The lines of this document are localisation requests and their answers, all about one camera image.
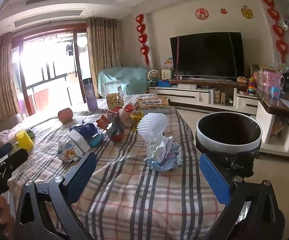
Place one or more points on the orange puzzle box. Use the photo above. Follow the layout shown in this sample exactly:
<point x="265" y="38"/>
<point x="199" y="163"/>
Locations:
<point x="152" y="102"/>

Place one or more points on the pink toy box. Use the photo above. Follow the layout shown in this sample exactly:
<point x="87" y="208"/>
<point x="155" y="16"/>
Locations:
<point x="272" y="80"/>

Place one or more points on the purple bottle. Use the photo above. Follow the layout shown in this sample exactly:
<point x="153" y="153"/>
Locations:
<point x="89" y="95"/>

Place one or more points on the blue toy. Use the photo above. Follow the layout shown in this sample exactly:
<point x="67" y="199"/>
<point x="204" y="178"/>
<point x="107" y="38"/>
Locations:
<point x="163" y="82"/>

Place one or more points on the sliding glass door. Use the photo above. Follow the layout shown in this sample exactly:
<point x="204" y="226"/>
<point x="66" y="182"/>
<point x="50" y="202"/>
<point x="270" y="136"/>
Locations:
<point x="47" y="72"/>

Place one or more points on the white pleated paper liners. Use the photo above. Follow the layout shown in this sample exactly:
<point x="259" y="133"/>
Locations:
<point x="151" y="125"/>

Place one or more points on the teal pink toy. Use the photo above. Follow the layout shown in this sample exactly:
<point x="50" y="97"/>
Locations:
<point x="275" y="91"/>

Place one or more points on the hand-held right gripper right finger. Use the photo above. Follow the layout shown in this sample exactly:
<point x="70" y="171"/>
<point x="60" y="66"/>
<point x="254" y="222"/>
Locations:
<point x="214" y="180"/>

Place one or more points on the ferris wheel toy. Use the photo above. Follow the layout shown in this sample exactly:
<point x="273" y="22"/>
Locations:
<point x="152" y="76"/>

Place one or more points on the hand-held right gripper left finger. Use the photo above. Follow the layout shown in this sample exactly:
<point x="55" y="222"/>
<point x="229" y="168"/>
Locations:
<point x="82" y="177"/>

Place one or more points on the teal plastic item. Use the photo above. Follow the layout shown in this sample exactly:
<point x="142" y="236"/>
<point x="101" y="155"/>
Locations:
<point x="97" y="140"/>

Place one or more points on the yellow wall sticker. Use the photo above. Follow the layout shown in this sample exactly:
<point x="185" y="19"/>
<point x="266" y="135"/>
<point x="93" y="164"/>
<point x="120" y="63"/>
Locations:
<point x="247" y="12"/>

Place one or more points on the white television cabinet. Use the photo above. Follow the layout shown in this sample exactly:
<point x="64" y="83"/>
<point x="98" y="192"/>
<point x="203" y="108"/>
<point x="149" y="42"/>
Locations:
<point x="199" y="95"/>

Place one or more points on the round red wall sticker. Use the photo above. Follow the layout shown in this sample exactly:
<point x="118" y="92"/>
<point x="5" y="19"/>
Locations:
<point x="201" y="14"/>

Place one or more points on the colourful toy card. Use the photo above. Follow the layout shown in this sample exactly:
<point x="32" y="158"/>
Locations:
<point x="168" y="63"/>

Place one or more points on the yellow snack wrapper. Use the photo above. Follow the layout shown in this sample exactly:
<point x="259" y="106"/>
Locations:
<point x="136" y="120"/>

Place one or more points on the black television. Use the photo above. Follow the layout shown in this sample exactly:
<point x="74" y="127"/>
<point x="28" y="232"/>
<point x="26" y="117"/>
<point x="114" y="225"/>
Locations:
<point x="207" y="55"/>

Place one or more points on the marble top coffee table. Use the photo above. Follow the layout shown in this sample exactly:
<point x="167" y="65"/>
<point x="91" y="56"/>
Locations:
<point x="282" y="120"/>

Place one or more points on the red heart hanging decoration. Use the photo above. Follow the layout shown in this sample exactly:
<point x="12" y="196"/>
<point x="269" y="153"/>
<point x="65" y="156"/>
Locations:
<point x="275" y="27"/>
<point x="142" y="37"/>

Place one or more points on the blue snack wrapper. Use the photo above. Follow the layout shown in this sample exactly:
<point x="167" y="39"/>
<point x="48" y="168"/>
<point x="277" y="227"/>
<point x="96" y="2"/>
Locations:
<point x="84" y="128"/>

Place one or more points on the red snack packet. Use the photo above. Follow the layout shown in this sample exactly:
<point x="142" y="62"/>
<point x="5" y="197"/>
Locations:
<point x="114" y="111"/>

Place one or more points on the white plastic bag red print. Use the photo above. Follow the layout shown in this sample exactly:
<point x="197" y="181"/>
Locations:
<point x="126" y="112"/>

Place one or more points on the fox print tissue pack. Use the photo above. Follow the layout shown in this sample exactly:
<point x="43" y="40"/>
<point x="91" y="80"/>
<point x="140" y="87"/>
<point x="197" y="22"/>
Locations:
<point x="69" y="153"/>

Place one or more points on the small red wall sticker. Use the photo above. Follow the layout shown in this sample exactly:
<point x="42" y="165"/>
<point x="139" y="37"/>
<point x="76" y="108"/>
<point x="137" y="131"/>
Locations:
<point x="223" y="11"/>

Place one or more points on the plaid blanket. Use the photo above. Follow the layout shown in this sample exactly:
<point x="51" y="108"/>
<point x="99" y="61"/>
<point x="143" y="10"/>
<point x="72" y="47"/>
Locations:
<point x="134" y="192"/>

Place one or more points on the red white flat carton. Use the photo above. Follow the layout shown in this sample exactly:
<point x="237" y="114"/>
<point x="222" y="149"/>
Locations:
<point x="102" y="123"/>

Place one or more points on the white-rimmed bin with black bag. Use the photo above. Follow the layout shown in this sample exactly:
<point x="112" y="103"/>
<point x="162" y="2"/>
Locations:
<point x="228" y="142"/>

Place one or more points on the yellow plastic bottle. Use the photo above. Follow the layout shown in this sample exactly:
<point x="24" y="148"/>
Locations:
<point x="24" y="140"/>

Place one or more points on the person's left hand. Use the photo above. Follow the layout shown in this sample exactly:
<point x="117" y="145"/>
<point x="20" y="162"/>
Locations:
<point x="3" y="212"/>

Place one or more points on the small white box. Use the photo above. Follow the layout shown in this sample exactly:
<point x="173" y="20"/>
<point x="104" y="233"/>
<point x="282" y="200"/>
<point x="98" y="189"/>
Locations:
<point x="79" y="140"/>

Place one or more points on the teal covered armchair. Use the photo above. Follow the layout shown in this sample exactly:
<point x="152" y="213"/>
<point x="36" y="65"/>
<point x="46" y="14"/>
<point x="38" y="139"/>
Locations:
<point x="119" y="80"/>

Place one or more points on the green can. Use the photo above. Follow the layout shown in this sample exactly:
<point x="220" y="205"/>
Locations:
<point x="30" y="132"/>

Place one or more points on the clear cookie jar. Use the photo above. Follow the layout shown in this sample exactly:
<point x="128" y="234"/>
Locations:
<point x="113" y="96"/>

